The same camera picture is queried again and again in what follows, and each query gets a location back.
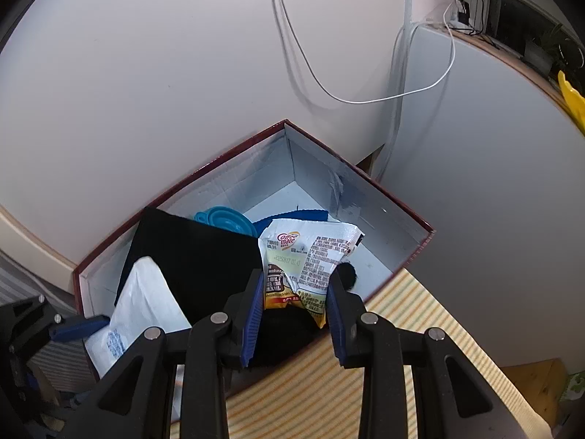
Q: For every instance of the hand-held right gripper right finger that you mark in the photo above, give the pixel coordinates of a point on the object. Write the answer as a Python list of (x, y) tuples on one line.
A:
[(337, 324)]

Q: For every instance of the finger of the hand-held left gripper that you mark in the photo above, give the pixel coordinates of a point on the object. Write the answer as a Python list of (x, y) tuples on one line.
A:
[(77, 327)]

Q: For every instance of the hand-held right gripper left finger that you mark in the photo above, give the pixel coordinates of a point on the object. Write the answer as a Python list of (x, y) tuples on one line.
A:
[(251, 324)]

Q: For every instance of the black fuzzy cloth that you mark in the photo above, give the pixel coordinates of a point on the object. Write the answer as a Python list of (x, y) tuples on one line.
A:
[(283, 334)]

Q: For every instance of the white plastic packet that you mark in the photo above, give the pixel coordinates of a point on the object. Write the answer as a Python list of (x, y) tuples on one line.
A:
[(141, 297)]

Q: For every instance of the white and yellow creamer packet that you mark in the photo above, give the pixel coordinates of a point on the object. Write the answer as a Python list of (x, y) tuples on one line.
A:
[(306, 256)]

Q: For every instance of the teal silicone folding cup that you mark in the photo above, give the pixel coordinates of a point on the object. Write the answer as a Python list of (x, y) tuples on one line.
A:
[(224, 220)]

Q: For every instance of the dark red cardboard box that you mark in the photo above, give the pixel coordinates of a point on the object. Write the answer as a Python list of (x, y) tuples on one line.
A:
[(311, 164)]

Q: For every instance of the grey striped cloth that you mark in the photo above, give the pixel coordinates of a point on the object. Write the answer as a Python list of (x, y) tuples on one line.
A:
[(18, 279)]

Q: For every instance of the yellow striped mat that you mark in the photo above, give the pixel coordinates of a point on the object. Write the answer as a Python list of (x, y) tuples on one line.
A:
[(411, 302)]

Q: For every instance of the white desk with wooden top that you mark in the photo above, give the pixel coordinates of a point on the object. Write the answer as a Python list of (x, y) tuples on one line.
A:
[(480, 169)]

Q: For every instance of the white cabinet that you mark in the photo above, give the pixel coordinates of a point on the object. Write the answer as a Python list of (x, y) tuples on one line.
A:
[(137, 77)]

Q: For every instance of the yellow plate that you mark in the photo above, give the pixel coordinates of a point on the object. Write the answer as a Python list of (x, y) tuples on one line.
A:
[(573, 100)]

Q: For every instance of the black power adapter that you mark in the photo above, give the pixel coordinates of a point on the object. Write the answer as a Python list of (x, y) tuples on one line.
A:
[(463, 17)]

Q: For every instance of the potted plant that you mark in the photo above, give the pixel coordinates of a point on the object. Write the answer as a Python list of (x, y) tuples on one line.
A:
[(539, 55)]

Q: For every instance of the dark window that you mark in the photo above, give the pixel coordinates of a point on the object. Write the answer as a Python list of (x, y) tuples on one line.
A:
[(516, 13)]

